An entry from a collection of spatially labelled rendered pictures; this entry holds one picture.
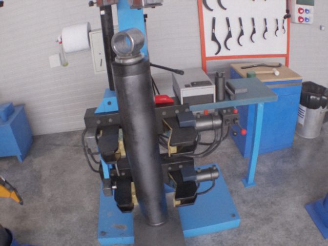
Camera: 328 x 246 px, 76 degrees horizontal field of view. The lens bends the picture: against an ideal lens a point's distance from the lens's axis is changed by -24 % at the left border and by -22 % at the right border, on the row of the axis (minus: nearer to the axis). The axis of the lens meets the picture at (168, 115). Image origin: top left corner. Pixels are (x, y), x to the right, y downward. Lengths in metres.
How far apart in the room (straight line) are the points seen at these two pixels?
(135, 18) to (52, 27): 1.98
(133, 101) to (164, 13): 2.15
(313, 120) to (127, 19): 2.61
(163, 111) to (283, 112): 1.61
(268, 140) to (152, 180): 1.70
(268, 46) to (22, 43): 3.63
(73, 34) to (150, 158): 1.26
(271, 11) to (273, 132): 1.81
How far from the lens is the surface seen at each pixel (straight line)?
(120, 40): 1.47
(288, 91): 2.88
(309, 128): 3.51
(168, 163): 2.00
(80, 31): 2.26
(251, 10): 3.72
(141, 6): 1.19
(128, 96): 1.42
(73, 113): 3.89
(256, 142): 2.37
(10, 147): 3.68
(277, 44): 4.02
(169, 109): 1.76
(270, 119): 2.91
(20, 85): 4.00
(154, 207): 1.94
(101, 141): 1.63
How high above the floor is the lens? 1.85
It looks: 28 degrees down
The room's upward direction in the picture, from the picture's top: 5 degrees counter-clockwise
